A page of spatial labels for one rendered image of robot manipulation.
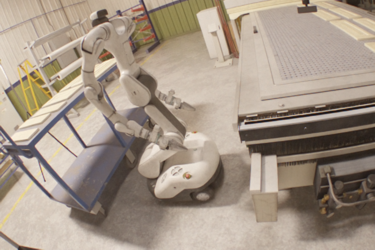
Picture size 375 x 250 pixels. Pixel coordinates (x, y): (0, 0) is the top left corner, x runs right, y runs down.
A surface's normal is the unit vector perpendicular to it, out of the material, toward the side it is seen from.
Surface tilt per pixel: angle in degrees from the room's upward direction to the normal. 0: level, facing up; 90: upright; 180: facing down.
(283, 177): 90
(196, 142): 73
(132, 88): 89
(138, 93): 88
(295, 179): 90
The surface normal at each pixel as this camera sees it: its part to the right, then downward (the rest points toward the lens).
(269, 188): -0.32, -0.81
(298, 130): -0.25, 0.57
